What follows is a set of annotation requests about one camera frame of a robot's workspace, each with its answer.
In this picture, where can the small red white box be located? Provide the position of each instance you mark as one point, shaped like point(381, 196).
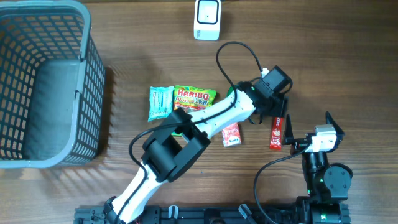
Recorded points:
point(231, 135)

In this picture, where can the teal tissue packet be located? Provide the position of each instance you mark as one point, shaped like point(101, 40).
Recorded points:
point(161, 102)

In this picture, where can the green lidded white jar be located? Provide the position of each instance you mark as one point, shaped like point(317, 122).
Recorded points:
point(230, 90)

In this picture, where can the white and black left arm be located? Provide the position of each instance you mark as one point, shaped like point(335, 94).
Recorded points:
point(174, 146)

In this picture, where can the grey plastic shopping basket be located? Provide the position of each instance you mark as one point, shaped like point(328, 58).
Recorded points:
point(52, 85)

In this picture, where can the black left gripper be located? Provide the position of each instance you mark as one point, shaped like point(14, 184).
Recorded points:
point(283, 109)

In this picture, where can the Haribo gummy candy bag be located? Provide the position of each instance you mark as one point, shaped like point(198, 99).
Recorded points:
point(191, 99)

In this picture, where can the white barcode scanner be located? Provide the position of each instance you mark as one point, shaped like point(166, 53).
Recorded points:
point(207, 20)

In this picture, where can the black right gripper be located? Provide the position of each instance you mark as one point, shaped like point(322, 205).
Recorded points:
point(299, 145)

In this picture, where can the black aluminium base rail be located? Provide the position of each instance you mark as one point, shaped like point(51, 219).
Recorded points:
point(154, 214)

